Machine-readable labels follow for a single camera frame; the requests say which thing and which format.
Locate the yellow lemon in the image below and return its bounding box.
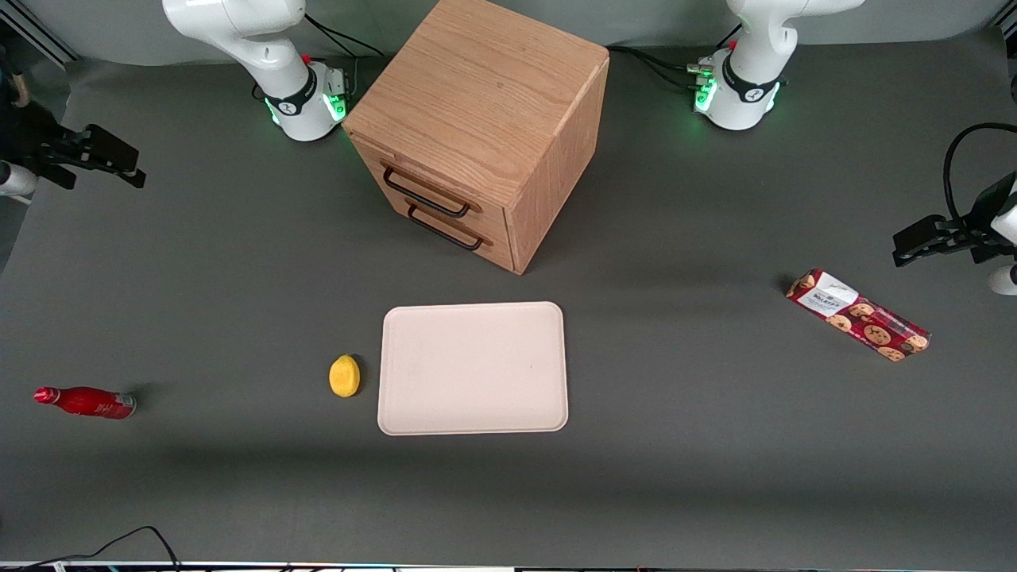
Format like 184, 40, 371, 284
329, 354, 362, 398

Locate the black arm base cable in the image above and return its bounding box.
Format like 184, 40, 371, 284
608, 44, 717, 93
304, 14, 385, 82

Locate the wooden drawer with black handle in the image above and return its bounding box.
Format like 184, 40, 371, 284
381, 187, 518, 275
352, 135, 513, 241

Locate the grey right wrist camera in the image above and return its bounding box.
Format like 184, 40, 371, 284
0, 161, 39, 200

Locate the red cookie package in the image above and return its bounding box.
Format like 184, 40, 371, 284
785, 269, 931, 362

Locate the oak wooden drawer cabinet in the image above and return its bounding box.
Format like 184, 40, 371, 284
342, 0, 611, 276

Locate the aluminium frame rail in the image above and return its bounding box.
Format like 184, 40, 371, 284
0, 14, 80, 69

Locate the black cable at table edge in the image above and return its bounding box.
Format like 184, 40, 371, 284
0, 525, 182, 572

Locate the beige rectangular plastic tray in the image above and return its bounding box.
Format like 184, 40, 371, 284
377, 301, 570, 436

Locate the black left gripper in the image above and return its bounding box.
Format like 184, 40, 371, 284
891, 171, 1017, 268

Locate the black looped gripper cable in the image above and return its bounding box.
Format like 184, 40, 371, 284
942, 122, 1017, 233

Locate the red soda bottle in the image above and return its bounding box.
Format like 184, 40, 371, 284
33, 386, 137, 420

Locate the black right arm base cable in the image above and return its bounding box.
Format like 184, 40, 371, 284
304, 14, 385, 82

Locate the black left arm base cable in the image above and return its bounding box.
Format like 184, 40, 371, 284
608, 44, 717, 93

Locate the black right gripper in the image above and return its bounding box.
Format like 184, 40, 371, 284
0, 103, 147, 190

